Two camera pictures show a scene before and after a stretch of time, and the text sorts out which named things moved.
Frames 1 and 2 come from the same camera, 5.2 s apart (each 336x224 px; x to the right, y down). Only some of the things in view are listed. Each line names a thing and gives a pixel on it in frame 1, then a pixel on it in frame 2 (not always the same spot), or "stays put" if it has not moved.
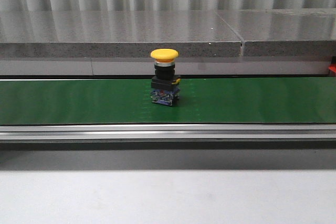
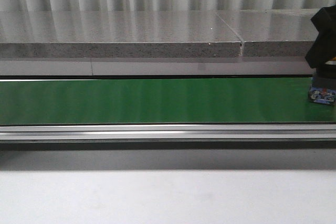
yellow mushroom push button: (164, 84) → (323, 88)
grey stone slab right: (284, 32) stays put
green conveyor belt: (284, 100) stays put
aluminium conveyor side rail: (167, 133) stays put
